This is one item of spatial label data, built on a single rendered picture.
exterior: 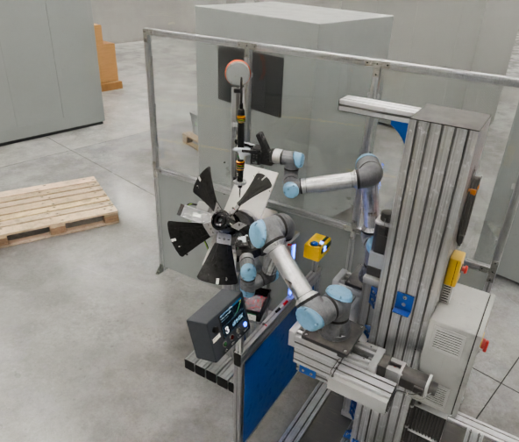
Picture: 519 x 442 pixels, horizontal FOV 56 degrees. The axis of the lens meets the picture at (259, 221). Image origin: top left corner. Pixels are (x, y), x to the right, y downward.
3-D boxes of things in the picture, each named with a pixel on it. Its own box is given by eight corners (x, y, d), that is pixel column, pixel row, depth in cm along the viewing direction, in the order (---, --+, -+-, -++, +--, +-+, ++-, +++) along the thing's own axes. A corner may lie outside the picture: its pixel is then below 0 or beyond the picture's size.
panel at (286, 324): (305, 359, 336) (313, 280, 304) (307, 360, 335) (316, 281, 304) (238, 448, 274) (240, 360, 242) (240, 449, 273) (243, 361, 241)
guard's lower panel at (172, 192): (162, 263, 444) (156, 170, 401) (459, 385, 329) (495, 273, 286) (160, 265, 442) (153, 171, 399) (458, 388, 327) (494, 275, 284)
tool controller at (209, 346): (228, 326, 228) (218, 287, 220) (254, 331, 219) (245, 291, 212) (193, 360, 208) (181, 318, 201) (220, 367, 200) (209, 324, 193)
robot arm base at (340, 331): (355, 327, 227) (359, 310, 223) (343, 346, 216) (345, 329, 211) (326, 316, 234) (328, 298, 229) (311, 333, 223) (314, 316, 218)
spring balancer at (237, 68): (224, 84, 313) (224, 87, 307) (224, 58, 306) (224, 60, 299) (250, 84, 314) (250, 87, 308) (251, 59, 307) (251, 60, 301)
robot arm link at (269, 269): (292, 202, 230) (266, 269, 262) (274, 209, 224) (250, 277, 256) (308, 218, 224) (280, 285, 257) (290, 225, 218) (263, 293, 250)
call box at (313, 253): (314, 247, 302) (316, 232, 297) (329, 252, 298) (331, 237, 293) (302, 259, 290) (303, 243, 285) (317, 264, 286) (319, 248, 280)
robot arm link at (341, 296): (355, 315, 220) (359, 290, 213) (335, 327, 212) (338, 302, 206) (335, 302, 228) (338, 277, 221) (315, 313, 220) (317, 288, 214)
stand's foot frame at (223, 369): (234, 318, 388) (234, 310, 384) (284, 340, 368) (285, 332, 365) (184, 367, 341) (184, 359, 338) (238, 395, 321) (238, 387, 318)
